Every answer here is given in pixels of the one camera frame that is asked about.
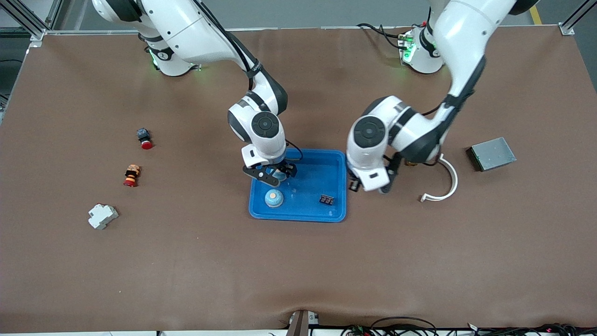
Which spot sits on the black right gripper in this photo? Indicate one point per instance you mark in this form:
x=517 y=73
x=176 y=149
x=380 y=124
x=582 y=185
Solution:
x=288 y=168

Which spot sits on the light blue service bell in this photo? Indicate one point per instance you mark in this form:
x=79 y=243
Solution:
x=280 y=176
x=274 y=199

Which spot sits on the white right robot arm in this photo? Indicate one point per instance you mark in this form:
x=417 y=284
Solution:
x=186 y=28

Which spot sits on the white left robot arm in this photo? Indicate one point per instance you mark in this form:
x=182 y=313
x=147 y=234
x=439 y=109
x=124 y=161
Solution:
x=461 y=28

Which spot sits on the blue plastic tray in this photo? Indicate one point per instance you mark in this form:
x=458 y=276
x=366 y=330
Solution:
x=305 y=196

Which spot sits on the red push button, dark body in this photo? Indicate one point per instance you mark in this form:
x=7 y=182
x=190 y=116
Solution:
x=143 y=136

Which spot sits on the red emergency button, orange-black body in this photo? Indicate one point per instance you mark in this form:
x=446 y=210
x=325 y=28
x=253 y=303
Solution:
x=131 y=176

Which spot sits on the silver metal module box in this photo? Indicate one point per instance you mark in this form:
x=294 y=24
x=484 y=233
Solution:
x=493 y=154

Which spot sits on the metal table clamp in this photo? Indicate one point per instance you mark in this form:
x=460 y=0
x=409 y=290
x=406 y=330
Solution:
x=299 y=324

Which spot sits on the white circuit breaker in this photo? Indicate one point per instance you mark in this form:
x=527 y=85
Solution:
x=102 y=216

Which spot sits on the white curved plastic bracket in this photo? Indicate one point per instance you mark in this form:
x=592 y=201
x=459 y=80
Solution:
x=454 y=179

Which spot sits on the aluminium frame post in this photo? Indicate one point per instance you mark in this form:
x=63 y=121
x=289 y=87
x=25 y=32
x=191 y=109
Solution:
x=576 y=21
x=23 y=16

